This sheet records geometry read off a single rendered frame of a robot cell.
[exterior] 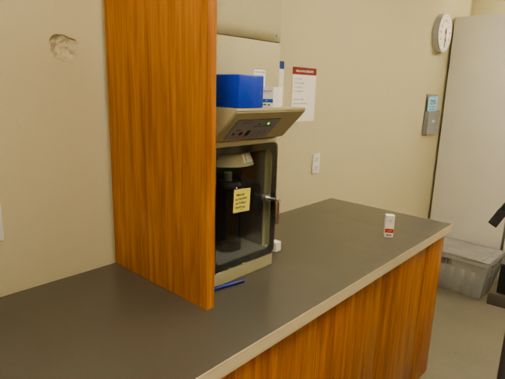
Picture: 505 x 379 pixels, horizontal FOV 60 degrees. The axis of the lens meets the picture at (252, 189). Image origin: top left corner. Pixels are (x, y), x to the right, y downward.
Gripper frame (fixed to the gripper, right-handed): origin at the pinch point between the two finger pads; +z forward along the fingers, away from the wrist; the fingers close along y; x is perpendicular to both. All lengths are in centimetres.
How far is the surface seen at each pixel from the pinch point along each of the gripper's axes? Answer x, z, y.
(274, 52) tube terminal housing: 85, 21, -25
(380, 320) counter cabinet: 5, 36, 53
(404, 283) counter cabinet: 7, 14, 58
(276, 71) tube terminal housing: 82, 23, -20
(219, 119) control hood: 74, 55, -29
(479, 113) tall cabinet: 43, -196, 153
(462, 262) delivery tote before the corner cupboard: -22, -102, 199
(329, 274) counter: 29, 48, 21
